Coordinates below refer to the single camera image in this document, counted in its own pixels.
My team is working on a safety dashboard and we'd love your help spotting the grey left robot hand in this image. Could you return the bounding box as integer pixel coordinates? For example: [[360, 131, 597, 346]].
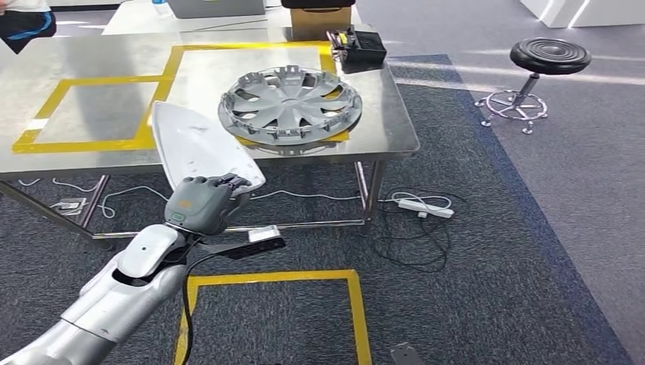
[[164, 173, 252, 236]]

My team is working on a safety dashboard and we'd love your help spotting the white iron-shaped plastic part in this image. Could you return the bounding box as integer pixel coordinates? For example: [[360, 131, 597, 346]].
[[151, 100, 267, 198]]

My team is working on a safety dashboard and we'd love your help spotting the stainless steel workbench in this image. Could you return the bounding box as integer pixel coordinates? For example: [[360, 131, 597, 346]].
[[0, 27, 421, 249]]

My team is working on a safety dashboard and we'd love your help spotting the yellow floor tape square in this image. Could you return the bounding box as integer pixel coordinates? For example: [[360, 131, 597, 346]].
[[173, 269, 373, 365]]

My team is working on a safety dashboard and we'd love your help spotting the metal floor socket plate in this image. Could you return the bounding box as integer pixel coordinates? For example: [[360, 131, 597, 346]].
[[50, 198, 87, 217]]

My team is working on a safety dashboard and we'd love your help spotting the grey wheel hubcap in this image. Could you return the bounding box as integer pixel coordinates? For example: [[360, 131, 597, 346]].
[[218, 64, 364, 148]]

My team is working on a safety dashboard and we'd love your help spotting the white table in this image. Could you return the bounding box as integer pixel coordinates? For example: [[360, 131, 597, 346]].
[[102, 0, 364, 37]]

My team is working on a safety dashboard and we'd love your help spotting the brown cardboard box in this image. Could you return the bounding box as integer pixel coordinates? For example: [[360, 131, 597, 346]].
[[289, 5, 353, 43]]

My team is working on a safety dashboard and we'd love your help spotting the white power strip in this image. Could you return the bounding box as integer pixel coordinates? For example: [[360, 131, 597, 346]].
[[398, 198, 456, 220]]

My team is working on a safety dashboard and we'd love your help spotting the black open tool box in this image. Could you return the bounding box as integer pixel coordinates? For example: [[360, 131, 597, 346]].
[[326, 29, 388, 65]]

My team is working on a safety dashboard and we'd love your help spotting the black hard carry case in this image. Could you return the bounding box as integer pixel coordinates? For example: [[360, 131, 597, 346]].
[[280, 0, 357, 10]]

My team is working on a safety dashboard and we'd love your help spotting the person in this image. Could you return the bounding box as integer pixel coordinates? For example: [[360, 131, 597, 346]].
[[0, 0, 57, 55]]

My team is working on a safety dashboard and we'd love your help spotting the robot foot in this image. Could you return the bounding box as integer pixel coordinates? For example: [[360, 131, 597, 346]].
[[390, 342, 427, 365]]

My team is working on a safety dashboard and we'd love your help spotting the black round stool chrome base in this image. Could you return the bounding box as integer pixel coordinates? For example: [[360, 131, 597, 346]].
[[474, 36, 593, 135]]

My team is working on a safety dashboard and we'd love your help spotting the white low partition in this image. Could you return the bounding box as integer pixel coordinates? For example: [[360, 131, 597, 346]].
[[519, 0, 645, 29]]

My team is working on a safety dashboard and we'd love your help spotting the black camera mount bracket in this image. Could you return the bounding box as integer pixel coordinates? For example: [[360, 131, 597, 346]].
[[193, 236, 287, 261]]

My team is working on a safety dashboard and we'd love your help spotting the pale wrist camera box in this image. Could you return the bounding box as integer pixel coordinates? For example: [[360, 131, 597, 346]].
[[247, 225, 281, 244]]

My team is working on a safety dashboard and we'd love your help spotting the white floor cable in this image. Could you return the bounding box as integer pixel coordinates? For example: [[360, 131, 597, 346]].
[[17, 177, 170, 220]]

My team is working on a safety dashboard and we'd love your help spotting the white power strip cable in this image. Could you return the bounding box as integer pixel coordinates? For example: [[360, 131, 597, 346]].
[[249, 189, 453, 210]]

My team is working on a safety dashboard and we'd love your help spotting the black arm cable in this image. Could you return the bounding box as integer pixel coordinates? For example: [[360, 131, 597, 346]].
[[180, 252, 233, 365]]

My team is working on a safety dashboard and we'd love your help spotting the black floor cable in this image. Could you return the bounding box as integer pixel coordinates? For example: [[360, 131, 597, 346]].
[[371, 186, 469, 275]]

